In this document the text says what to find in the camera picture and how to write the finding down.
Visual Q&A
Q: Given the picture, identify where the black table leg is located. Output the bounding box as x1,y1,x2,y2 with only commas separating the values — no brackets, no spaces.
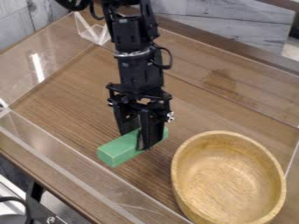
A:
26,181,45,203

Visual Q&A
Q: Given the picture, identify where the brown wooden bowl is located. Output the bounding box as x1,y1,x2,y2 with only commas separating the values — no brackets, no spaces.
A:
171,130,286,224

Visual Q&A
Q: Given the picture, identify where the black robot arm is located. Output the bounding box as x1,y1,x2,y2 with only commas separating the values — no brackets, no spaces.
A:
55,0,174,151

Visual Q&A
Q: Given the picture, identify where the clear acrylic corner bracket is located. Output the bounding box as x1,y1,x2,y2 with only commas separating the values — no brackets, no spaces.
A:
74,12,111,46

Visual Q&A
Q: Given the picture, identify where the green rectangular block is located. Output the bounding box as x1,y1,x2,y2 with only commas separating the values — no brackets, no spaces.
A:
97,125,171,168

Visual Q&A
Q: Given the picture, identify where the clear acrylic front barrier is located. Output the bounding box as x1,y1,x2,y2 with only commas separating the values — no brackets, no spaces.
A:
0,108,193,224

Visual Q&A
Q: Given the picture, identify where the black cable under table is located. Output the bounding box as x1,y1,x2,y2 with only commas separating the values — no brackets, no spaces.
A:
0,195,27,224

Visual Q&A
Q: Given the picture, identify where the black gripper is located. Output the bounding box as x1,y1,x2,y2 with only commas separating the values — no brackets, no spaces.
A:
107,51,174,151

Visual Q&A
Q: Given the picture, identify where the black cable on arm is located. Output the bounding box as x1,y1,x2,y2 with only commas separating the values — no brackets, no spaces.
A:
151,43,174,71

